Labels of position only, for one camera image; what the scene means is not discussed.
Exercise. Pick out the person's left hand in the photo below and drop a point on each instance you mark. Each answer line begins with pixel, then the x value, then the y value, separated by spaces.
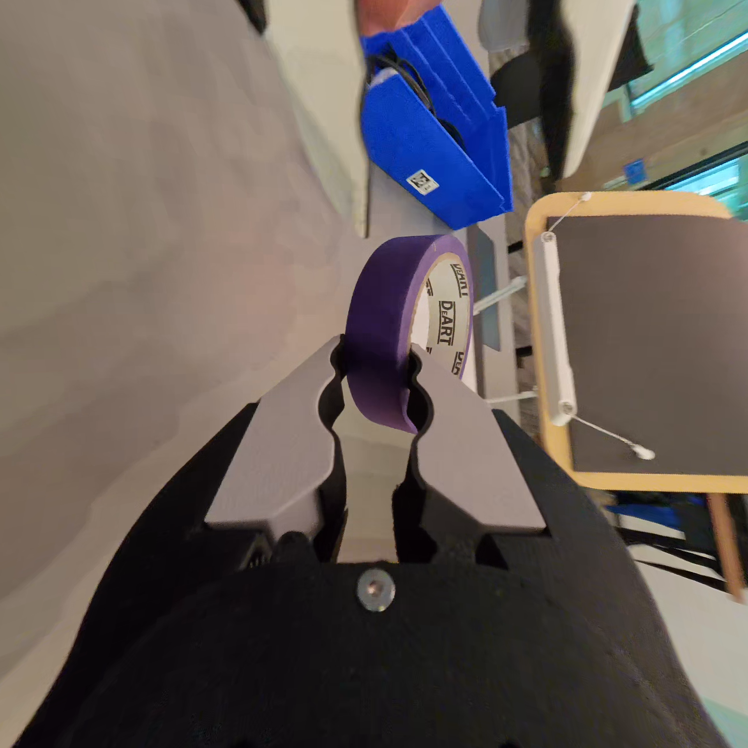
pixel 391 13

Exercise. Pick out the teal table mat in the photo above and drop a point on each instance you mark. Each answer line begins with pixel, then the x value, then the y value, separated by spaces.
pixel 488 292

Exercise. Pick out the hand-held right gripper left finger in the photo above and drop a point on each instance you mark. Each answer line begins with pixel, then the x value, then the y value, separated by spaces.
pixel 280 450

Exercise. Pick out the dark board with wooden rim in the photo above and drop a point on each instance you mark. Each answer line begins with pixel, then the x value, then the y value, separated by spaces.
pixel 654 339

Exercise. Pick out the black panel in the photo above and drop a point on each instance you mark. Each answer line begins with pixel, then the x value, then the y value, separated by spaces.
pixel 514 87

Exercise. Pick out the purple tape roll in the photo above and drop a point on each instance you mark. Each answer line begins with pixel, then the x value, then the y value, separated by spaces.
pixel 380 327

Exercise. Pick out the blue plastic bin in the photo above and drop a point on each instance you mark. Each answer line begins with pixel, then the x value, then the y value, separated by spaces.
pixel 421 146

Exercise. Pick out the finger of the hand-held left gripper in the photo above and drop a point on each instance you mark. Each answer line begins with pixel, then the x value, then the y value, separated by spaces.
pixel 327 70
pixel 596 70

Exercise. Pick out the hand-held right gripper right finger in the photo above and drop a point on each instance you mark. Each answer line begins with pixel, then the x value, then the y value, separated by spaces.
pixel 467 467

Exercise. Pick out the small blue sign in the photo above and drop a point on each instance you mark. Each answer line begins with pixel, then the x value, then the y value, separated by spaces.
pixel 634 171

